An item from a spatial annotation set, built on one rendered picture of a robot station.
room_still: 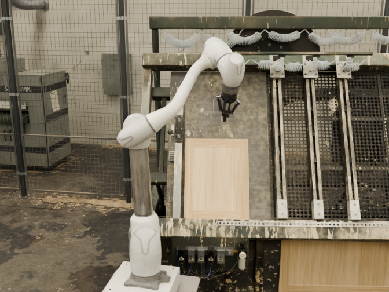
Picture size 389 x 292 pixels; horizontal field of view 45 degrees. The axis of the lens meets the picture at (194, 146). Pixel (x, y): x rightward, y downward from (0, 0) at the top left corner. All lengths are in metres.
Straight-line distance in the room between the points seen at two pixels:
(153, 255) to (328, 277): 1.59
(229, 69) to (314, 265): 1.79
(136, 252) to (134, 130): 0.61
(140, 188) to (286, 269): 1.44
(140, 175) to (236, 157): 0.96
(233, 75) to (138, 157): 0.66
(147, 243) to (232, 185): 1.00
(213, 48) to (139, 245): 1.03
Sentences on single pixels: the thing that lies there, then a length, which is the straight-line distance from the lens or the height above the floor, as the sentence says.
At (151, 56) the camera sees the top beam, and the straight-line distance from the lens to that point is 3.47.
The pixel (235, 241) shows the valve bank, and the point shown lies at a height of 0.78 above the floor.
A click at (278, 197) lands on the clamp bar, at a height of 1.04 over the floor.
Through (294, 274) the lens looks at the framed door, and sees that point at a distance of 3.54.
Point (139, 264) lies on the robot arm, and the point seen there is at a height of 0.98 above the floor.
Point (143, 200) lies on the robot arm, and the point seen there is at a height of 1.23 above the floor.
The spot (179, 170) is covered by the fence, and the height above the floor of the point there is 1.18.
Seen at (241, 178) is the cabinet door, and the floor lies 1.13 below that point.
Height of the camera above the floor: 2.14
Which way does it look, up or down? 15 degrees down
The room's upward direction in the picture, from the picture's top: straight up
